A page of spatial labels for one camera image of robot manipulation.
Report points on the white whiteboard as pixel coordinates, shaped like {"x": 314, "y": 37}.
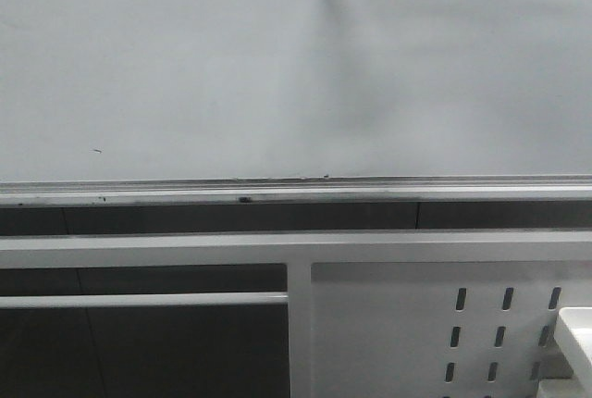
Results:
{"x": 254, "y": 89}

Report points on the white plastic marker tray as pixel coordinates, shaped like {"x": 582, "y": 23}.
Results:
{"x": 573, "y": 336}

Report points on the aluminium whiteboard tray rail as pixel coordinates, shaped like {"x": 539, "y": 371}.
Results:
{"x": 298, "y": 190}

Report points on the white metal stand frame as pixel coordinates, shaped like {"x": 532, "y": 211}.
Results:
{"x": 371, "y": 314}

